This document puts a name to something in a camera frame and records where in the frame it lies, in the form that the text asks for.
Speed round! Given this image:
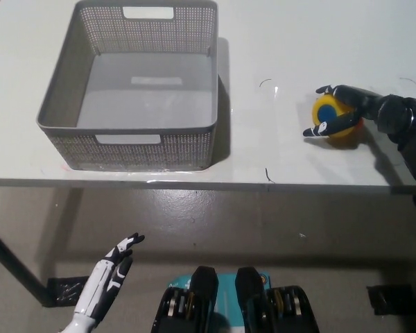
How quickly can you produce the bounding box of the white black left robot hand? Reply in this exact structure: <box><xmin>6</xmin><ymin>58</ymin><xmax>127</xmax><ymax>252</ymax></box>
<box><xmin>74</xmin><ymin>232</ymin><xmax>146</xmax><ymax>322</ymax></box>

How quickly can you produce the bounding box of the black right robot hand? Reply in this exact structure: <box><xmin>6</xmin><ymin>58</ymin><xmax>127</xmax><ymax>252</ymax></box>
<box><xmin>302</xmin><ymin>84</ymin><xmax>384</xmax><ymax>139</ymax></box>

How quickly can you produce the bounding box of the yellow rubber duck toy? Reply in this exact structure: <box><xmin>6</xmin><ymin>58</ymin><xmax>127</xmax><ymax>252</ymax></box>
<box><xmin>311</xmin><ymin>94</ymin><xmax>364</xmax><ymax>139</ymax></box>

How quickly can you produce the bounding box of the grey perforated plastic basket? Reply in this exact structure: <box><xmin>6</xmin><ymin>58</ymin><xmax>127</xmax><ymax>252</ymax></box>
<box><xmin>37</xmin><ymin>0</ymin><xmax>219</xmax><ymax>171</ymax></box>

